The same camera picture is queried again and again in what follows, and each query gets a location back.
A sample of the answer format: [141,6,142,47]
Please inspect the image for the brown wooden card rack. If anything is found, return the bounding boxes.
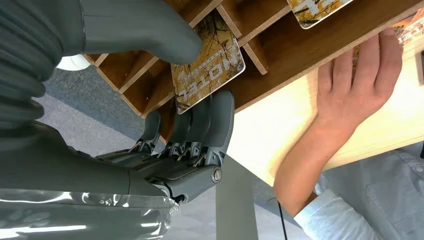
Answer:
[82,0,424,144]

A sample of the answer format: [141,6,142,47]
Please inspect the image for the orange printed picture card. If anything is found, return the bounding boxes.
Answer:
[352,11,424,67]

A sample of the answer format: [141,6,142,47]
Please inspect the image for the white round object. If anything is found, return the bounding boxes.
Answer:
[56,54,91,72]

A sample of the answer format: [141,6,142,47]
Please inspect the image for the grey metal table leg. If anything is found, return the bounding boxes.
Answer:
[215,153,260,240]

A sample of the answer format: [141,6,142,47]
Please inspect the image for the thin black cable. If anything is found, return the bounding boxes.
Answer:
[276,199,289,240]

